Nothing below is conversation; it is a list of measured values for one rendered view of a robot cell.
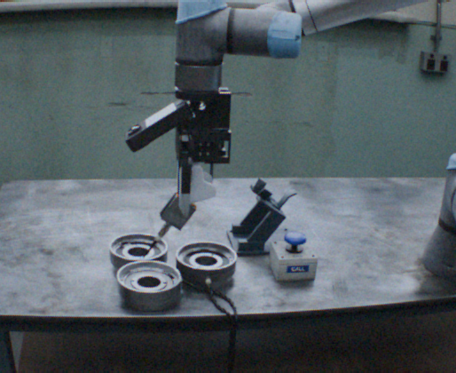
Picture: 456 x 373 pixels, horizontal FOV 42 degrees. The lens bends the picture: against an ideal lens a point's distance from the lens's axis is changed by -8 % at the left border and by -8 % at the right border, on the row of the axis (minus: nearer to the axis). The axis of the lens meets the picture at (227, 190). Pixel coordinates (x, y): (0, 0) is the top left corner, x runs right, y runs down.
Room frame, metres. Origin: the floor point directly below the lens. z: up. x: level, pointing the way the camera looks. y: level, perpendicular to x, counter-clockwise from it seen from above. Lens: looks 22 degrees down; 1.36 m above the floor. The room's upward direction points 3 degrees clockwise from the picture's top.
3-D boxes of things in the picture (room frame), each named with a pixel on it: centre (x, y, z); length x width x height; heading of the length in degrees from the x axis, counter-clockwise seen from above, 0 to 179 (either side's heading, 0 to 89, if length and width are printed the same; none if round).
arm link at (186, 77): (0.99, 0.06, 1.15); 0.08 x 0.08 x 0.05
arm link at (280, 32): (0.99, -0.05, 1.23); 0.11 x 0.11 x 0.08; 84
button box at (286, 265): (1.02, -0.13, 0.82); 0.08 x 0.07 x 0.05; 100
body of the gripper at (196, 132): (0.99, 0.05, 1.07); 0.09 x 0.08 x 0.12; 101
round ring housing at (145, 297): (0.90, 0.12, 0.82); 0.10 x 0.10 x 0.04
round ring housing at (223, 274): (0.99, 0.03, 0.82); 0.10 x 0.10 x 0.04
